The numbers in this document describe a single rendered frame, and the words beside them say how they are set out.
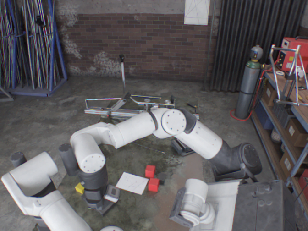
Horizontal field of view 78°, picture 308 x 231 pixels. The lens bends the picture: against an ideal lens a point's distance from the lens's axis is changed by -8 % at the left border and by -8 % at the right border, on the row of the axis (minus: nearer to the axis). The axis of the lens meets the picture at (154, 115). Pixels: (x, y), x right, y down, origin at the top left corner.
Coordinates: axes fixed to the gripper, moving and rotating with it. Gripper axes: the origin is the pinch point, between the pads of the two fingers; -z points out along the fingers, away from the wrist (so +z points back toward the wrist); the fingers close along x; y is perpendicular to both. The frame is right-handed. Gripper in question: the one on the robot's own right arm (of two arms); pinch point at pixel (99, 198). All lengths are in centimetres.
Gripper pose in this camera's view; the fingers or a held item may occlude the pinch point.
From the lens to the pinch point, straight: 76.7
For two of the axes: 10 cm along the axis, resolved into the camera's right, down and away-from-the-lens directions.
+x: 0.4, -5.5, 8.3
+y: -10.0, -0.2, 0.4
